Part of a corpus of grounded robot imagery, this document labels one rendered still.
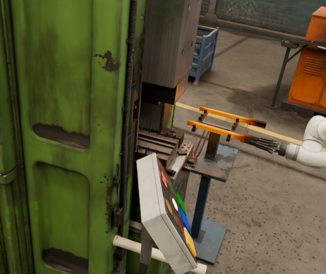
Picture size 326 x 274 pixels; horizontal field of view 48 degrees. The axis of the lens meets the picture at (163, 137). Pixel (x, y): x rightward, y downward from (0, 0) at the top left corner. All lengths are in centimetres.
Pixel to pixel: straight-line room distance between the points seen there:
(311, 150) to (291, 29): 725
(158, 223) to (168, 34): 74
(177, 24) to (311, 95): 388
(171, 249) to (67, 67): 78
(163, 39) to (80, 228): 98
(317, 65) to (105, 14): 404
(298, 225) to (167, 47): 211
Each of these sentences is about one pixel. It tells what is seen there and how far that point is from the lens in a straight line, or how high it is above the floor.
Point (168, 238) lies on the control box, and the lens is 119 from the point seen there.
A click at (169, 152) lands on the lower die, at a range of 180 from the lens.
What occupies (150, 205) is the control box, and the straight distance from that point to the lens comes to 117.
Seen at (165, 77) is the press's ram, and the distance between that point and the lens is 153.
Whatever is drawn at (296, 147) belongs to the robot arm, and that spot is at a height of 100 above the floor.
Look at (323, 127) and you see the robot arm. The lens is 210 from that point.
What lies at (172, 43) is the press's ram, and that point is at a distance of 148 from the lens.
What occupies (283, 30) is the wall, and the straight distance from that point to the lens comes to 923.
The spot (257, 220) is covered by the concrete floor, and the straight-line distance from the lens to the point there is 309.
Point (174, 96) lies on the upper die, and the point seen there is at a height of 131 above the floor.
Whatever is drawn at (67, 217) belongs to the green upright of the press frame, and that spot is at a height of 68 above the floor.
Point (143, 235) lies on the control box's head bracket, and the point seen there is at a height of 95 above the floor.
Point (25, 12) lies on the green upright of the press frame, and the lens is 147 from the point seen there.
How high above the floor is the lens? 193
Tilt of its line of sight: 29 degrees down
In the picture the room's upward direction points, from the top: 7 degrees clockwise
